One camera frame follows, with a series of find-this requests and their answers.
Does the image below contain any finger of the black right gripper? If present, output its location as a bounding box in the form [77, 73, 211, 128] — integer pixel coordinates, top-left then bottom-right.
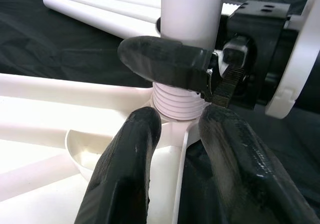
[154, 17, 163, 33]
[117, 35, 216, 89]

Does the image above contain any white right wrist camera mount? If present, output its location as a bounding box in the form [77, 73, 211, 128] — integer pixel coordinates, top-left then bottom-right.
[264, 0, 320, 120]

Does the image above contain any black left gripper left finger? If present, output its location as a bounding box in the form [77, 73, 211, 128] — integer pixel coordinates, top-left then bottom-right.
[73, 106, 163, 224]

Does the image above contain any black cloth table cover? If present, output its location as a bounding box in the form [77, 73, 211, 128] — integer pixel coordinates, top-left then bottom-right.
[0, 0, 320, 224]

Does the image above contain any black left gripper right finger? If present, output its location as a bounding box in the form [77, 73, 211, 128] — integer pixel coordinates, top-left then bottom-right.
[198, 105, 320, 224]

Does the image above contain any white plastic table top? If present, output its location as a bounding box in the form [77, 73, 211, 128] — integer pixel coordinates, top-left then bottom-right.
[0, 73, 208, 224]

